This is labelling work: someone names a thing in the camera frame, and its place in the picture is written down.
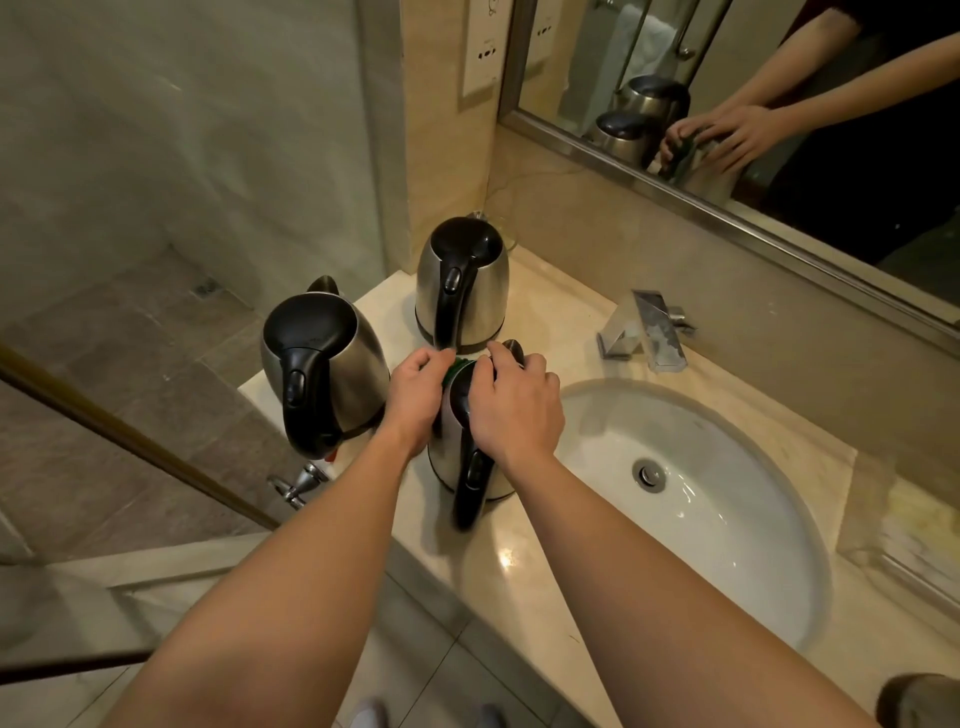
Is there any white wall socket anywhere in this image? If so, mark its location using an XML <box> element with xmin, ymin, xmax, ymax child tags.
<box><xmin>459</xmin><ymin>0</ymin><xmax>519</xmax><ymax>100</ymax></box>

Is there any chrome door handle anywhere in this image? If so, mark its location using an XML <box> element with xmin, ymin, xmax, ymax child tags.
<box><xmin>268</xmin><ymin>462</ymin><xmax>332</xmax><ymax>512</ymax></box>

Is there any person's left hand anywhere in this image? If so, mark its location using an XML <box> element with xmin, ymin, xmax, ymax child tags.
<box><xmin>381</xmin><ymin>346</ymin><xmax>456</xmax><ymax>461</ymax></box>

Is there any dark metal bar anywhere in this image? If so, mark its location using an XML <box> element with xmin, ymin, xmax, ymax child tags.
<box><xmin>0</xmin><ymin>649</ymin><xmax>156</xmax><ymax>687</ymax></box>

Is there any chrome square faucet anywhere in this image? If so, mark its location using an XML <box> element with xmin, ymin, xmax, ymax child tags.
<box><xmin>597</xmin><ymin>289</ymin><xmax>698</xmax><ymax>375</ymax></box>

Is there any steel kettle with black handle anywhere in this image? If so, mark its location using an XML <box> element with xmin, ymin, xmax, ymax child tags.
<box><xmin>414</xmin><ymin>216</ymin><xmax>512</xmax><ymax>355</ymax></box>
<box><xmin>426</xmin><ymin>339</ymin><xmax>528</xmax><ymax>531</ymax></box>
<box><xmin>259</xmin><ymin>275</ymin><xmax>392</xmax><ymax>461</ymax></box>

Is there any golden shower door rail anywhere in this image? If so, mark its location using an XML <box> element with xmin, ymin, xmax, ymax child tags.
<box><xmin>0</xmin><ymin>343</ymin><xmax>282</xmax><ymax>532</ymax></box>

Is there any white oval sink basin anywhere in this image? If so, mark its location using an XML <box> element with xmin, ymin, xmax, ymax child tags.
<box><xmin>553</xmin><ymin>378</ymin><xmax>832</xmax><ymax>655</ymax></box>

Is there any person's left forearm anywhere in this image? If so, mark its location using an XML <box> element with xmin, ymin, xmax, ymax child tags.
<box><xmin>103</xmin><ymin>429</ymin><xmax>430</xmax><ymax>728</ymax></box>

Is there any person's right forearm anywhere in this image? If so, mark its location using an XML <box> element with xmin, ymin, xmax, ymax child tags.
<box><xmin>501</xmin><ymin>450</ymin><xmax>880</xmax><ymax>728</ymax></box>

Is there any person's right hand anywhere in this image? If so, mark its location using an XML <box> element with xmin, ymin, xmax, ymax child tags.
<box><xmin>465</xmin><ymin>341</ymin><xmax>567</xmax><ymax>482</ymax></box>

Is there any dark round object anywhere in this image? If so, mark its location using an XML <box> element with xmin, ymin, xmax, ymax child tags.
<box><xmin>875</xmin><ymin>672</ymin><xmax>960</xmax><ymax>728</ymax></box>

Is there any thin power cable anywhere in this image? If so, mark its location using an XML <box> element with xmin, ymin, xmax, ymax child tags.
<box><xmin>486</xmin><ymin>166</ymin><xmax>571</xmax><ymax>252</ymax></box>

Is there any clear glass tray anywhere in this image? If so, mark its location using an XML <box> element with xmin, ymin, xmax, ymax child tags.
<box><xmin>835</xmin><ymin>448</ymin><xmax>960</xmax><ymax>605</ymax></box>

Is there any wall mirror with metal frame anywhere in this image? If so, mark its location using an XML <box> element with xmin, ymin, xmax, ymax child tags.
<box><xmin>497</xmin><ymin>0</ymin><xmax>960</xmax><ymax>340</ymax></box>

